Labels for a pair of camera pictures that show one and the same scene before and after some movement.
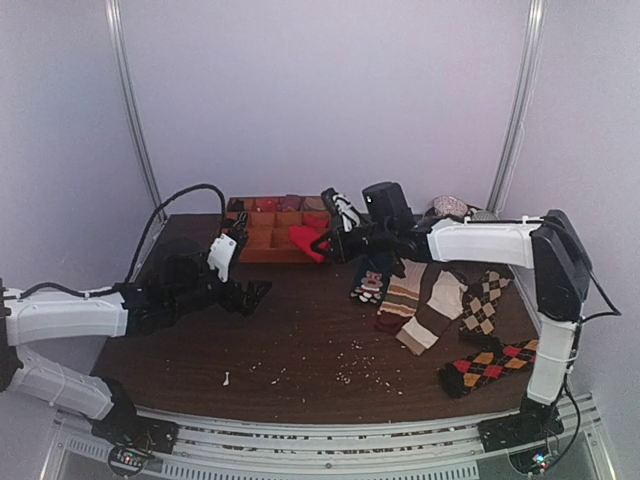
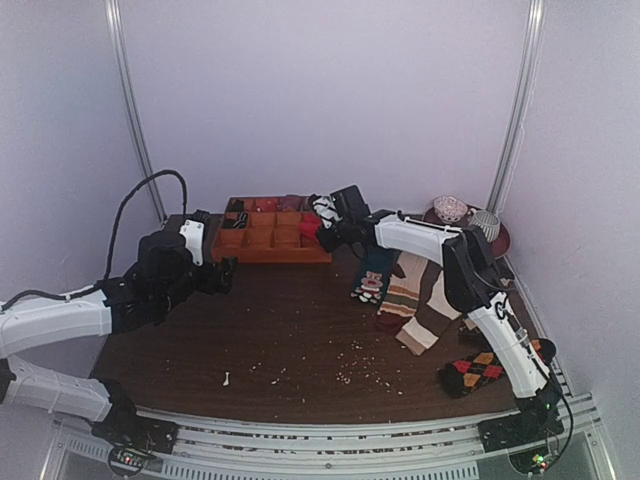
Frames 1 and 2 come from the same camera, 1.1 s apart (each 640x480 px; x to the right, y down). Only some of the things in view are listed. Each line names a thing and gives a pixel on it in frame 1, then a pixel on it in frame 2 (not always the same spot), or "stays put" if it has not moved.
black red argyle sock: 468,372 stays put
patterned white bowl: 449,205 stays put
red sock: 303,237 -> 311,225
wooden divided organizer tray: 266,237 stays put
